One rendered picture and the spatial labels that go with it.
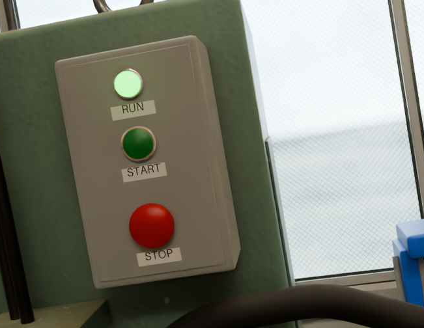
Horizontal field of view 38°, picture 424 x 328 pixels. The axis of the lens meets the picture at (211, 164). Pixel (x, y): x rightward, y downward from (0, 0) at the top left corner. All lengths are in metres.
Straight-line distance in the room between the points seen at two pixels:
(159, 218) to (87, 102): 0.09
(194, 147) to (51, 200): 0.14
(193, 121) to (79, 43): 0.13
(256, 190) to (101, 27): 0.17
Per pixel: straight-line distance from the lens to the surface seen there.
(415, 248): 1.23
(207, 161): 0.41
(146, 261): 0.43
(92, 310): 0.48
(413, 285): 1.26
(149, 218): 0.41
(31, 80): 0.51
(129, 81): 0.41
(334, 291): 0.45
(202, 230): 0.42
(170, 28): 0.48
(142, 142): 0.41
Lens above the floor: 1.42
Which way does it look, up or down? 3 degrees down
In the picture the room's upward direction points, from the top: 10 degrees counter-clockwise
